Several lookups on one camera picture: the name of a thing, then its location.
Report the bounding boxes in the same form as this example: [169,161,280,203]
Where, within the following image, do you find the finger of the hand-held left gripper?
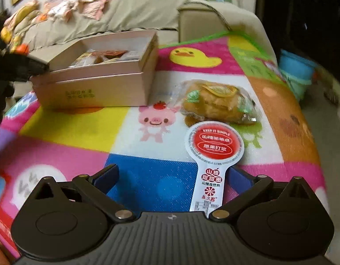
[6,53,50,83]

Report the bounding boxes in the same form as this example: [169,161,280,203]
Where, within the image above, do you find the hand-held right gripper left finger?
[30,164,134,223]

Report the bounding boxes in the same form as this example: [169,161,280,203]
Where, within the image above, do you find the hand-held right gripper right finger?
[210,167,310,222]

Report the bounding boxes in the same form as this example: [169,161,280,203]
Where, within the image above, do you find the round red label snack packet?
[184,121,245,217]

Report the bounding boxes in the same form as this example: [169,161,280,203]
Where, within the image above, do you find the round bread packet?
[68,52,105,68]

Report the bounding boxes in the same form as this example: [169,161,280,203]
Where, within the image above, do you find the cardboard box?
[30,30,159,109]

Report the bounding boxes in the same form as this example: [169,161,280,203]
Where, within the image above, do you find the colourful cartoon play mat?
[0,31,330,256]

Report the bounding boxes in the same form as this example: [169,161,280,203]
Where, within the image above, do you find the yellow plush toy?
[1,0,41,43]

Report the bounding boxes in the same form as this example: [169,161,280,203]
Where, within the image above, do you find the wrapped bread packet green print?
[180,79,262,125]

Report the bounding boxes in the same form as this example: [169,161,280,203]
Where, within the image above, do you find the orange brown snack packet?
[88,49,128,62]

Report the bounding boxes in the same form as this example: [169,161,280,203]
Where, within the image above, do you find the pink floral clothes pile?
[43,0,122,20]

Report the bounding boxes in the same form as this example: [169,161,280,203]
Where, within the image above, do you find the red box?
[0,215,20,256]

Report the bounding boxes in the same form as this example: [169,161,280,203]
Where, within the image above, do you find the blue plastic bin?
[278,49,319,100]

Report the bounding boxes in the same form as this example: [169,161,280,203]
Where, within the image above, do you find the beige covered sofa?
[2,0,278,61]

